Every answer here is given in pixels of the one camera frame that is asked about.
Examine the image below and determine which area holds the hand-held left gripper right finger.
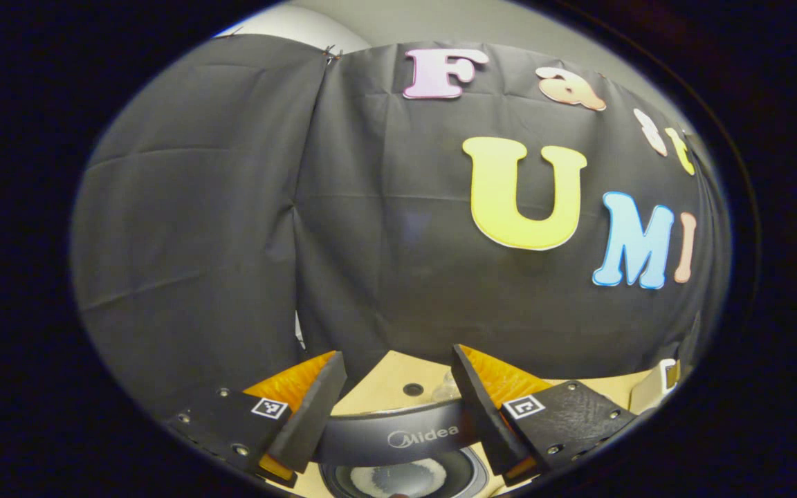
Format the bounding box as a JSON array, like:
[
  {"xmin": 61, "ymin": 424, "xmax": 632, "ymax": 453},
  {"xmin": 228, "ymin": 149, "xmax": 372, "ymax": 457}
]
[{"xmin": 450, "ymin": 344, "xmax": 641, "ymax": 487}]

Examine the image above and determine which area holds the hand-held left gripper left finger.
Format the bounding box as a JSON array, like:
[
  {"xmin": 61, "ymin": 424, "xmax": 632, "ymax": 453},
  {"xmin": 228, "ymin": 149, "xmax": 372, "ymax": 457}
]
[{"xmin": 163, "ymin": 351, "xmax": 349, "ymax": 488}]

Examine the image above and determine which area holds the black silver rice cooker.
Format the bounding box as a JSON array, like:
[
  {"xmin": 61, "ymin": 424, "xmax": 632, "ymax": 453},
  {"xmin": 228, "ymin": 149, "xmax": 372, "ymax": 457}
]
[{"xmin": 312, "ymin": 398, "xmax": 493, "ymax": 498}]

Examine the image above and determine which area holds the small clear glass bottle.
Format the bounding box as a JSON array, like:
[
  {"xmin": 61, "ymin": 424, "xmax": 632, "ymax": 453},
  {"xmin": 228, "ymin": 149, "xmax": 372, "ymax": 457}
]
[{"xmin": 433, "ymin": 370, "xmax": 461, "ymax": 405}]

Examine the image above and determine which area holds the white toaster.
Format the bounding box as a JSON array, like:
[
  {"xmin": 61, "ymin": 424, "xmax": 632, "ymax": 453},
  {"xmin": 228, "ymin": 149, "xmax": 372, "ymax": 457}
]
[{"xmin": 630, "ymin": 358, "xmax": 681, "ymax": 414}]

